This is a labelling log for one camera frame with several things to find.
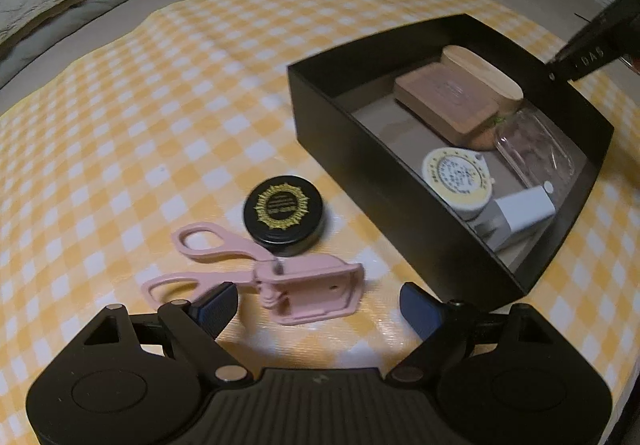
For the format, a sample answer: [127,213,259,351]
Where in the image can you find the cork coaster with green bear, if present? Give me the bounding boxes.
[465,112,503,152]

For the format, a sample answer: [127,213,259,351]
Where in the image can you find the round white tin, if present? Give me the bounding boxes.
[421,146,496,221]

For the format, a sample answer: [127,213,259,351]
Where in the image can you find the yellow white checked cloth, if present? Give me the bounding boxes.
[0,0,640,445]

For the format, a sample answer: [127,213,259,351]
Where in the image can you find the black jar with gold print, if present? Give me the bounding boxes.
[243,175,327,256]

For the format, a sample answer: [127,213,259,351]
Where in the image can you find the white charger plug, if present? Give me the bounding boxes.
[472,181,557,253]

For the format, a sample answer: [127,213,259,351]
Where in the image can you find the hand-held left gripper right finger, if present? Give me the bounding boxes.
[387,281,557,383]

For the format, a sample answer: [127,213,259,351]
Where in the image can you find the rectangular wooden block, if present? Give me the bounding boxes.
[394,62,501,148]

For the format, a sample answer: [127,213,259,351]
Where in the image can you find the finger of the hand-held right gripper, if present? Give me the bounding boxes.
[545,0,640,82]

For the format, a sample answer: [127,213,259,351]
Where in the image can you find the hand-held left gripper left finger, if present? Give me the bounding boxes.
[82,282,257,388]

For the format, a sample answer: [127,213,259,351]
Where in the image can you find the clear plastic case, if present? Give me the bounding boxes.
[492,109,576,188]

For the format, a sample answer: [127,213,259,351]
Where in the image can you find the black cardboard box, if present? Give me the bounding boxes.
[286,14,615,311]

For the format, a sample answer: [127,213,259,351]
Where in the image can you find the pink eyelash curler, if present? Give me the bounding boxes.
[141,222,366,326]

